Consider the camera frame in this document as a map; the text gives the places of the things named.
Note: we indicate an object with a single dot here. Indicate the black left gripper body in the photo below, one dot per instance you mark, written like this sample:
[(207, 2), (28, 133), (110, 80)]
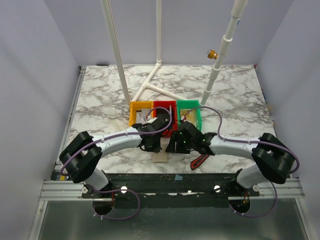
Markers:
[(155, 146)]

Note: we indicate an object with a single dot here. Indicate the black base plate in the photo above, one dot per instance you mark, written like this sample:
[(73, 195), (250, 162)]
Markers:
[(169, 190)]

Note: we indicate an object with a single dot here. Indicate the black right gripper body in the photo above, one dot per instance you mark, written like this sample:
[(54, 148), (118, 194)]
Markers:
[(178, 139)]

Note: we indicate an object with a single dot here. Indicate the yellow plastic bin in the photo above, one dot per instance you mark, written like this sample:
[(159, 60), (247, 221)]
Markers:
[(137, 106)]

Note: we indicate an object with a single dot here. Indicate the red plastic bin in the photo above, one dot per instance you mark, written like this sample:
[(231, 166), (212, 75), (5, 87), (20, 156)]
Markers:
[(171, 106)]

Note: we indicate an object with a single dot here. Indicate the orange knob on pipe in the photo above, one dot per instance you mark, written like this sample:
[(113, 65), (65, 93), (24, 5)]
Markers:
[(211, 54)]

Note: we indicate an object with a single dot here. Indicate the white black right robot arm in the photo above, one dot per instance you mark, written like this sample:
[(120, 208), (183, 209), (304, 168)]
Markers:
[(272, 160)]

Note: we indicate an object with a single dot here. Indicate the silver VIP card front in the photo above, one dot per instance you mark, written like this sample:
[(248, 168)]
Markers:
[(141, 115)]

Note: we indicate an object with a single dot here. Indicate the white PVC pipe frame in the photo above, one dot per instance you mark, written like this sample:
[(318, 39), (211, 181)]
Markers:
[(235, 17)]

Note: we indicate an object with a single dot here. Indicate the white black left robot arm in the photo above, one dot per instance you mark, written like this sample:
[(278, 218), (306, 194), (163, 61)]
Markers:
[(80, 158)]

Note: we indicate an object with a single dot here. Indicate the red black utility knife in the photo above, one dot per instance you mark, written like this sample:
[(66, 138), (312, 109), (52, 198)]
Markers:
[(196, 163)]

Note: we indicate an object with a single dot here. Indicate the green plastic bin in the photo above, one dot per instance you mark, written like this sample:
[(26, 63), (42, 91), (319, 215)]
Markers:
[(189, 104)]

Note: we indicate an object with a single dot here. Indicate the gold card in green bin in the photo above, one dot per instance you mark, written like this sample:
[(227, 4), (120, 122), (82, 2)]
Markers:
[(188, 117)]

